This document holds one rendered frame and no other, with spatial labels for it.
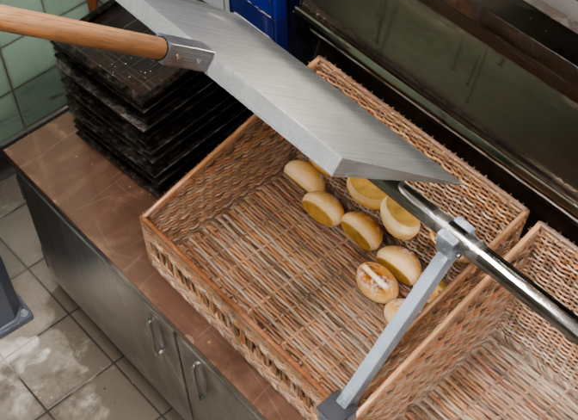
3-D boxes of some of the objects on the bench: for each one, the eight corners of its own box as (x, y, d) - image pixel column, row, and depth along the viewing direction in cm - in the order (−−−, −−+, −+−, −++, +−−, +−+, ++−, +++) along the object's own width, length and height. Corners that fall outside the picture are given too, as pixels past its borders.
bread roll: (429, 342, 202) (444, 320, 200) (411, 348, 197) (426, 326, 195) (391, 309, 207) (406, 287, 205) (373, 313, 201) (387, 291, 199)
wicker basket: (321, 142, 236) (320, 48, 215) (517, 298, 208) (538, 208, 187) (144, 263, 217) (123, 173, 195) (333, 453, 189) (333, 373, 168)
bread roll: (408, 290, 207) (403, 279, 202) (383, 314, 206) (378, 303, 201) (373, 259, 212) (368, 247, 207) (348, 281, 211) (343, 270, 206)
